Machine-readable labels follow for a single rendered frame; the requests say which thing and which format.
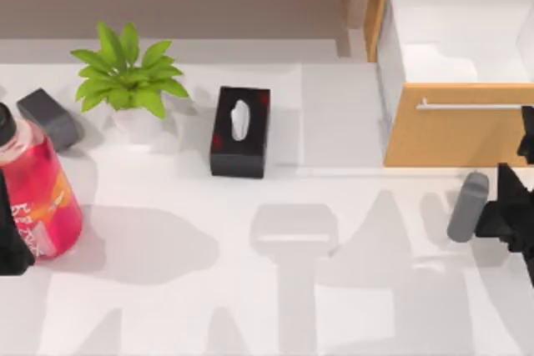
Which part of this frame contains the pale wooden drawer front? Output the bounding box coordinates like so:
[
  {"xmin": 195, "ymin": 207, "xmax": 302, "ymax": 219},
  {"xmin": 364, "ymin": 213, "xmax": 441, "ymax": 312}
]
[{"xmin": 382, "ymin": 83, "xmax": 534, "ymax": 168}]

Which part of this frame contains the long metal drawer handle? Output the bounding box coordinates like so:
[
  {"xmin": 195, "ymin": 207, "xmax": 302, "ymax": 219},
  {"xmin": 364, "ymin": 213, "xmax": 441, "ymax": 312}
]
[{"xmin": 416, "ymin": 98, "xmax": 525, "ymax": 112}]

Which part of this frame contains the white drawer inside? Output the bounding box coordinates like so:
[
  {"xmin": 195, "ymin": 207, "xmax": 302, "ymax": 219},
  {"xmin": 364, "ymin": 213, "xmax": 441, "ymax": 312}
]
[{"xmin": 376, "ymin": 0, "xmax": 534, "ymax": 165}]

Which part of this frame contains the black tissue box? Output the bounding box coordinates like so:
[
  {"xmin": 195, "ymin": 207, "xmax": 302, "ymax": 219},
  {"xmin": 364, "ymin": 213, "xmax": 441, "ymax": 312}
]
[{"xmin": 209, "ymin": 85, "xmax": 272, "ymax": 178}]

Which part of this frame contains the red bottle with black cap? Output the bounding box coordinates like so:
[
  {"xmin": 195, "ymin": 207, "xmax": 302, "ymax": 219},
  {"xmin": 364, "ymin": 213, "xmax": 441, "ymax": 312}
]
[{"xmin": 0, "ymin": 101, "xmax": 84, "ymax": 262}]

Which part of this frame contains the white tissue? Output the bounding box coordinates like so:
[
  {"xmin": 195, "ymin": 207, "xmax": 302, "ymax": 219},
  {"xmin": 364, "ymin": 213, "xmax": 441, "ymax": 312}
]
[{"xmin": 229, "ymin": 98, "xmax": 252, "ymax": 142}]

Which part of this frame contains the pale grey rounded box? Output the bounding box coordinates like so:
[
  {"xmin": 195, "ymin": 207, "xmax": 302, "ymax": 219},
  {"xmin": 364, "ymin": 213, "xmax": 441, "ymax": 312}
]
[{"xmin": 446, "ymin": 171, "xmax": 491, "ymax": 244}]

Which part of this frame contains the green plant in white pot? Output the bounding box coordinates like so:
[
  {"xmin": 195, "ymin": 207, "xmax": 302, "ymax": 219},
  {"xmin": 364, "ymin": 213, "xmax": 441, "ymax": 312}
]
[{"xmin": 69, "ymin": 21, "xmax": 191, "ymax": 145}]

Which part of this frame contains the dark grey block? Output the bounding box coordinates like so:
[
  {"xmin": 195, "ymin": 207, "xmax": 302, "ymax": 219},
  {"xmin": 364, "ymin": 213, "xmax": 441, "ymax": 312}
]
[{"xmin": 16, "ymin": 88, "xmax": 83, "ymax": 153}]

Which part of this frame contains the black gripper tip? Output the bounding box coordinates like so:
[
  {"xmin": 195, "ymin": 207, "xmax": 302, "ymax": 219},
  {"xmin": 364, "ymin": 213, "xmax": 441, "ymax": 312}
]
[{"xmin": 0, "ymin": 167, "xmax": 37, "ymax": 278}]

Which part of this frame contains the wooden open shelf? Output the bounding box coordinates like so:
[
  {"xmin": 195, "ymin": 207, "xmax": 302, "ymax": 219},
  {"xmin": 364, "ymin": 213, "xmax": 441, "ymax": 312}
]
[{"xmin": 0, "ymin": 0, "xmax": 376, "ymax": 58}]

